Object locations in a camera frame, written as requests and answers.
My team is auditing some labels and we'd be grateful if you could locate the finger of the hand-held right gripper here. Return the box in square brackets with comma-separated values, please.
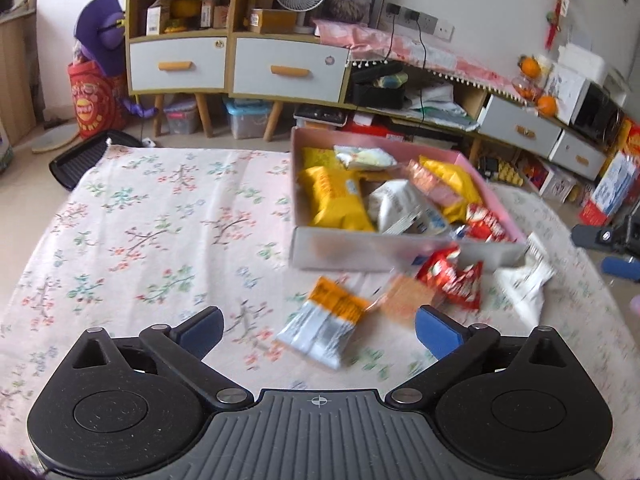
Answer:
[600, 255, 640, 282]
[570, 223, 623, 251]

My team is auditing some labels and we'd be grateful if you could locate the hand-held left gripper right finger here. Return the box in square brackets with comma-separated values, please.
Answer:
[386, 304, 572, 407]

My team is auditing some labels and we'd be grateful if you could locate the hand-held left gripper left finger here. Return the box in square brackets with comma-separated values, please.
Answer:
[70, 305, 252, 407]

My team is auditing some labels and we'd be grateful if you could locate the orange cracker packet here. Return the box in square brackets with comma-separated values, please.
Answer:
[371, 274, 447, 329]

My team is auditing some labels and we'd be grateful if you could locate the orange and silver snack packet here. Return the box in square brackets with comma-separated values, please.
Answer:
[275, 275, 372, 372]

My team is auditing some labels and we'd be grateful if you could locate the pink cardboard box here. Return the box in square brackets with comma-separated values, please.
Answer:
[289, 126, 529, 272]

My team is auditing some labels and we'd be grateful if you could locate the white silver snack packet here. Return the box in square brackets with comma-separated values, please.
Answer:
[367, 179, 449, 237]

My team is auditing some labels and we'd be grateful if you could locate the bright yellow snack packet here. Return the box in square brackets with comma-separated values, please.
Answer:
[418, 155, 484, 224]

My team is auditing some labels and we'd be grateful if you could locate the white cream snack packet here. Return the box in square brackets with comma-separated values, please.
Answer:
[333, 145, 398, 171]

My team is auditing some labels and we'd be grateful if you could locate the blue white red carton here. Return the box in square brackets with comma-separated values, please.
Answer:
[579, 149, 634, 227]

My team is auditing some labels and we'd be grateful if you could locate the white box of toys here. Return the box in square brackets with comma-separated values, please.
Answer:
[516, 151, 577, 204]

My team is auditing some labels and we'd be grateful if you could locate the yellow red box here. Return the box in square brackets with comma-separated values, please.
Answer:
[606, 116, 640, 182]

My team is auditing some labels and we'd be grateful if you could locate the white crinkled snack packet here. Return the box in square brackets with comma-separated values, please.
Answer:
[491, 231, 557, 332]

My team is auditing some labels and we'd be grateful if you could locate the floral cloth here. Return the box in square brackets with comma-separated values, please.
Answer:
[0, 144, 640, 463]

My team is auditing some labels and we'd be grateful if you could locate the yellow bumpy toy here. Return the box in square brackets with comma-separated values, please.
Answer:
[491, 161, 522, 187]

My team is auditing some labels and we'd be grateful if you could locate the black toaster oven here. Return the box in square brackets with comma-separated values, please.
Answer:
[569, 81, 627, 144]

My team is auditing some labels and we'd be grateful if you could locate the pink orange snack packet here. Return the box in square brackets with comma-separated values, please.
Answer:
[405, 159, 467, 217]

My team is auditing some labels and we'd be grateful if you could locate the dark yellow snack packet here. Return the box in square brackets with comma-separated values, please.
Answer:
[297, 165, 377, 233]

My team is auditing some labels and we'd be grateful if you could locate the low wooden sideboard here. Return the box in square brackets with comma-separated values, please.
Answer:
[344, 56, 614, 182]

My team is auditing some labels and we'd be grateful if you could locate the white foam box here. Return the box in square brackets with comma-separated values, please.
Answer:
[556, 41, 627, 92]

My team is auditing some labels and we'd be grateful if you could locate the pile of papers and bags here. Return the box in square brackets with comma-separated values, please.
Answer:
[404, 81, 479, 129]

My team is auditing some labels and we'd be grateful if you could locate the black grill pan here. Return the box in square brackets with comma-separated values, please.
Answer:
[48, 129, 147, 192]

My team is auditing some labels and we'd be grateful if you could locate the small yellow snack packet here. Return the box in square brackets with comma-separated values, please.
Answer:
[300, 146, 347, 172]

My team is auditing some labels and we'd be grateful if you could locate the red flat box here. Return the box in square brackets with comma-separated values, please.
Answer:
[349, 111, 407, 142]

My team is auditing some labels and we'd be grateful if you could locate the clear storage box blue lid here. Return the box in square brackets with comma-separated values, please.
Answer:
[222, 96, 274, 142]

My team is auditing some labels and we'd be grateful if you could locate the red hanging decoration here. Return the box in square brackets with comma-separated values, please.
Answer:
[544, 0, 574, 52]

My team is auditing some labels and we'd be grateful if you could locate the round grey plate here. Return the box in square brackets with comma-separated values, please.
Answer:
[31, 126, 82, 155]

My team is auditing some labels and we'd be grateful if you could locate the clear storage box black lid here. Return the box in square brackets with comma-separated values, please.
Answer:
[293, 104, 349, 132]

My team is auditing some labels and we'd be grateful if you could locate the pink cloth with tassels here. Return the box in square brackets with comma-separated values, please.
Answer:
[311, 18, 527, 102]

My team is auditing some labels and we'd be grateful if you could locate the green blue soft toy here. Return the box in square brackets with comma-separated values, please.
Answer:
[374, 71, 409, 90]

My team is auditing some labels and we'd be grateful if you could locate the red printed bucket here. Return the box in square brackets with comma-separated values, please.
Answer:
[66, 56, 129, 141]

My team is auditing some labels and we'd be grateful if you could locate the wooden shelf cabinet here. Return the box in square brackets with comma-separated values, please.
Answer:
[124, 0, 354, 142]

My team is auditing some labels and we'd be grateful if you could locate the purple plush toy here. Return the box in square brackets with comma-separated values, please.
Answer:
[73, 0, 127, 79]

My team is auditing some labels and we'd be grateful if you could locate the tall white carton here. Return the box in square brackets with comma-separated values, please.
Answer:
[145, 0, 174, 37]

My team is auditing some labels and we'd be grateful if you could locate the small cardboard box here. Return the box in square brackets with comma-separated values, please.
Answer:
[199, 0, 229, 30]

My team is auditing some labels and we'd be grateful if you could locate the light wooden cupboard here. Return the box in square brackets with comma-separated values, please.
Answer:
[0, 0, 42, 147]

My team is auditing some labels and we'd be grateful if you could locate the white drawer with wooden handle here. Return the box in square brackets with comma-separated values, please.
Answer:
[549, 129, 609, 182]
[231, 36, 351, 102]
[128, 36, 229, 94]
[481, 94, 564, 154]

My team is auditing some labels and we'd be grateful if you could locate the grey wall socket strip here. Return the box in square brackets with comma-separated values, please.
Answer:
[384, 2, 439, 37]

